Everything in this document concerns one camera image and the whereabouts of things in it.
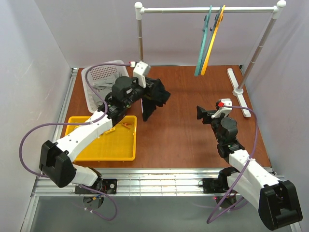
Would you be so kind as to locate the grey cloth in basket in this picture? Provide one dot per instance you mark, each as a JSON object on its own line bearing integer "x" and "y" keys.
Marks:
{"x": 103, "y": 87}

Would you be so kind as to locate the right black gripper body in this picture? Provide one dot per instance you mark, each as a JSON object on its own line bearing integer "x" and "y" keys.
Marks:
{"x": 207, "y": 117}

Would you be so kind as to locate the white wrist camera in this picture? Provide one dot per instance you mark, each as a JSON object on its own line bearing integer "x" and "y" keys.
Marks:
{"x": 224, "y": 107}
{"x": 140, "y": 71}

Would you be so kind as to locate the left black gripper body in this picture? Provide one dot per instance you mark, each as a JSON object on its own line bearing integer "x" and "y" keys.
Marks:
{"x": 143, "y": 90}

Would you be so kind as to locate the white plastic laundry basket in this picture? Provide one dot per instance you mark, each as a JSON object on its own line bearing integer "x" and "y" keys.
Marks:
{"x": 95, "y": 74}

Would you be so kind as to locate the yellow clothespin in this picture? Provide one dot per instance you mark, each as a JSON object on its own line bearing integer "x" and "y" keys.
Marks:
{"x": 110, "y": 131}

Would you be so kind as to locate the yellow plastic hanger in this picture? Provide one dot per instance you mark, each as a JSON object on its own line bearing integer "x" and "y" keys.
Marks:
{"x": 218, "y": 19}

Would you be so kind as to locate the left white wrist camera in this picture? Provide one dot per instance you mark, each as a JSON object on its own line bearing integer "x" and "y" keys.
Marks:
{"x": 140, "y": 71}

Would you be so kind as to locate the black underwear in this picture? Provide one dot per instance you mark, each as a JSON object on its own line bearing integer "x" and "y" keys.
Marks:
{"x": 149, "y": 106}

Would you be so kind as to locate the white metal clothes rack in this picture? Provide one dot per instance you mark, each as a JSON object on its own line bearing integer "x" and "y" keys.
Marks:
{"x": 238, "y": 88}

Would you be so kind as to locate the teal plastic hanger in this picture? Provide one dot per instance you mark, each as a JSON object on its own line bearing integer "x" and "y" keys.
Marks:
{"x": 203, "y": 41}

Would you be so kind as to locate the orange clothespin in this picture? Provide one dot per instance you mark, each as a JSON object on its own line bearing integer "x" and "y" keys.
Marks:
{"x": 127, "y": 125}

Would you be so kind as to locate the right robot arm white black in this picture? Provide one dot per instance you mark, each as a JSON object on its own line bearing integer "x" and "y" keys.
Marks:
{"x": 275, "y": 200}

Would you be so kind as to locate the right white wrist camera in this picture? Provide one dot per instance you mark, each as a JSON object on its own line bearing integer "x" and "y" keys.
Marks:
{"x": 224, "y": 107}

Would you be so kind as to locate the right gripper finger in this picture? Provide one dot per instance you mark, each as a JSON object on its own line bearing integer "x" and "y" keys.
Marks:
{"x": 202, "y": 117}
{"x": 201, "y": 111}

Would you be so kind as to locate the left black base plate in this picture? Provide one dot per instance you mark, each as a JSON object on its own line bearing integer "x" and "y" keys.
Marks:
{"x": 109, "y": 186}

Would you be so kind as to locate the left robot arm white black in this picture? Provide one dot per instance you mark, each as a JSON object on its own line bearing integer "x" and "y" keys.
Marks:
{"x": 57, "y": 158}

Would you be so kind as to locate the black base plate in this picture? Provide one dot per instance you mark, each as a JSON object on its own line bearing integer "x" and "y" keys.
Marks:
{"x": 109, "y": 186}
{"x": 214, "y": 185}

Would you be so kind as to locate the yellow plastic tray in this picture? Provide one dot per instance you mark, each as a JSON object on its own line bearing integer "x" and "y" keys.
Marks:
{"x": 116, "y": 146}

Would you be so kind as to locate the aluminium rail frame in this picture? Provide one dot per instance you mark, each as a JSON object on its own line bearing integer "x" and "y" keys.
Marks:
{"x": 165, "y": 182}

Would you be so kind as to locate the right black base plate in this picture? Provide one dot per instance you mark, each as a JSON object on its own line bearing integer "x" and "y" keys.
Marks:
{"x": 214, "y": 185}

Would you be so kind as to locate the grey-blue plastic hanger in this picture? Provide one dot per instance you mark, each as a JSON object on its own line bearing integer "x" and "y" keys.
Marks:
{"x": 207, "y": 41}

